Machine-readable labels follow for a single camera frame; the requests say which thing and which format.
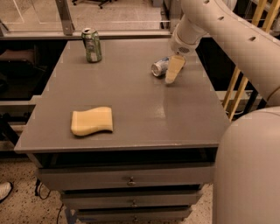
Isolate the black floor cable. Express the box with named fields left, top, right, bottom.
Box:
left=34, top=178, right=65, bottom=224

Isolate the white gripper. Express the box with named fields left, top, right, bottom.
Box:
left=165, top=26, right=199, bottom=84

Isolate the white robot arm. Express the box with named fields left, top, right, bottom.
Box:
left=165, top=0, right=280, bottom=224

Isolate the wooden yellow rack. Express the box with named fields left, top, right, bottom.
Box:
left=223, top=0, right=280, bottom=120

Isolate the white shoe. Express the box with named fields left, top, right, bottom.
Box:
left=0, top=182, right=13, bottom=202

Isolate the grey drawer cabinet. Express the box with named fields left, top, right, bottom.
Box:
left=16, top=38, right=229, bottom=224

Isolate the middle drawer metal knob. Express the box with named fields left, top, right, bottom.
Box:
left=131, top=200, right=138, bottom=208

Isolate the top drawer metal knob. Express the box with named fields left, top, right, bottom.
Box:
left=127, top=177, right=137, bottom=186

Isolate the green soda can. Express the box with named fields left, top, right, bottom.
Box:
left=81, top=28, right=102, bottom=63

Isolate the silver blue redbull can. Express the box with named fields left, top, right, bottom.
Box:
left=151, top=57, right=169, bottom=77

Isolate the yellow sponge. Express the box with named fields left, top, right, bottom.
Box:
left=71, top=107, right=113, bottom=137

